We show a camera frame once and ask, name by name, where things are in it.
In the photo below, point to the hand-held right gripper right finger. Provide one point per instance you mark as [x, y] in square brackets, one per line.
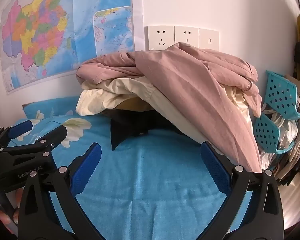
[215, 167]

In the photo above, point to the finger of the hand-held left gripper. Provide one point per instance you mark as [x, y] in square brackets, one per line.
[55, 136]
[21, 128]

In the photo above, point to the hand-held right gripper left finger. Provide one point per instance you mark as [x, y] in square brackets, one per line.
[86, 170]

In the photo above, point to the pink jacket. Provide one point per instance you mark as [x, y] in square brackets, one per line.
[190, 92]

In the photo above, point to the black garment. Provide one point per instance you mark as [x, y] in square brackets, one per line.
[130, 127]

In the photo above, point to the teal plastic basket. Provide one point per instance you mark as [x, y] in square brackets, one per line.
[280, 92]
[266, 132]

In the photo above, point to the blue floral bed sheet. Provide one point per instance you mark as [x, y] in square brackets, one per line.
[150, 180]

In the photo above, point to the cream garment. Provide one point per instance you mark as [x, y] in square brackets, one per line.
[110, 97]

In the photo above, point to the brown garment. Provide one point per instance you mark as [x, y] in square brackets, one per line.
[132, 105]

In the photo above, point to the white striped mattress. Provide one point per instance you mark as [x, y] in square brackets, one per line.
[290, 205]

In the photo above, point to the wooden bed frame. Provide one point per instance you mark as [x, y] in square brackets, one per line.
[25, 105]

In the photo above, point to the colourful wall map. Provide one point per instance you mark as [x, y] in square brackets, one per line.
[40, 30]

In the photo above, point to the white wall socket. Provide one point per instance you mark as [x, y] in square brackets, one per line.
[186, 34]
[160, 38]

